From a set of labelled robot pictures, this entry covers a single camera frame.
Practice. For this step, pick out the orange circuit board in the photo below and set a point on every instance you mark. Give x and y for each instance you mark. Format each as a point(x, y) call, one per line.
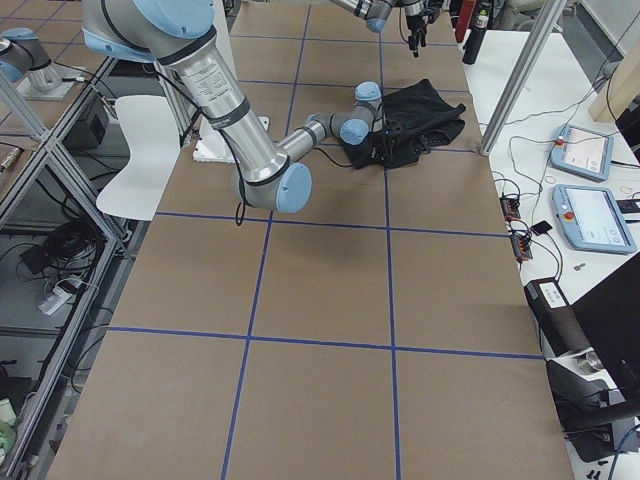
point(520, 244)
point(510, 208)

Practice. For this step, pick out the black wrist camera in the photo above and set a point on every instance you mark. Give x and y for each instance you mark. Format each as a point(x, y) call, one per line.
point(394, 131)

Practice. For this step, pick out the white plastic chair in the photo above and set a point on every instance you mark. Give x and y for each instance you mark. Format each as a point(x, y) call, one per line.
point(153, 140)

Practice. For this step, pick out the small black square pad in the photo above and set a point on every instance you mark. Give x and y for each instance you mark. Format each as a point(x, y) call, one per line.
point(540, 228)

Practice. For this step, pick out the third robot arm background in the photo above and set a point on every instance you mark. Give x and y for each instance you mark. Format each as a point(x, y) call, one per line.
point(26, 63)

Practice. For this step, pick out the white metal mount base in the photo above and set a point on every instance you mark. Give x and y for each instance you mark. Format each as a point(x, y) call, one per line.
point(210, 146)

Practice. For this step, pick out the red cylinder bottle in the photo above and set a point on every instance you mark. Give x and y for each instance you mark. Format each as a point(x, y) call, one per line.
point(465, 13)

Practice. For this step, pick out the upper orange circuit board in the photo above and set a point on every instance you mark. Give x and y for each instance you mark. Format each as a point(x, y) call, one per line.
point(510, 208)

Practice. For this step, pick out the lower teach pendant tablet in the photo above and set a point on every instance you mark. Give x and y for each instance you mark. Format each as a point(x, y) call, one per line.
point(591, 220)

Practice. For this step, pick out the black monitor on stand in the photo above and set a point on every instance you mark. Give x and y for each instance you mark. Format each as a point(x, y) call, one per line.
point(593, 417)

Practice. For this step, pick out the upper teach pendant tablet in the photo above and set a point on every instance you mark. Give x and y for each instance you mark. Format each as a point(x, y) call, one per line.
point(582, 152)

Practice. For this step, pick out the black graphic t-shirt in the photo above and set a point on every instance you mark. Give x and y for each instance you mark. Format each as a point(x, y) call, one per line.
point(428, 120)

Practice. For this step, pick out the dark rectangular device box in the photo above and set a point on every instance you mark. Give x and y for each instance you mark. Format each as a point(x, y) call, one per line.
point(559, 332)

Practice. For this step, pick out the black water bottle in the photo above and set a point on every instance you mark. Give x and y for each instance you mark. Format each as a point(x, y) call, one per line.
point(474, 41)

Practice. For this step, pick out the lower orange circuit board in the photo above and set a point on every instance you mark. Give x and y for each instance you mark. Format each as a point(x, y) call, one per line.
point(520, 244)

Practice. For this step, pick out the aluminium frame rail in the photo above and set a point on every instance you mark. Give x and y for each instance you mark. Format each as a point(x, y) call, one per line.
point(533, 46)

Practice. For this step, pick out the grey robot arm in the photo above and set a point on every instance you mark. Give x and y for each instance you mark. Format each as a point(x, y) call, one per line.
point(376, 13)
point(181, 36)

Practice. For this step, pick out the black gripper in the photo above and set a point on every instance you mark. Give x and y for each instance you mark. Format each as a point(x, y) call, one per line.
point(415, 22)
point(378, 143)

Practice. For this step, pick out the teach pendant tablet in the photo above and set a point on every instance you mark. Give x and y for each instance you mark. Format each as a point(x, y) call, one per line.
point(591, 220)
point(582, 152)

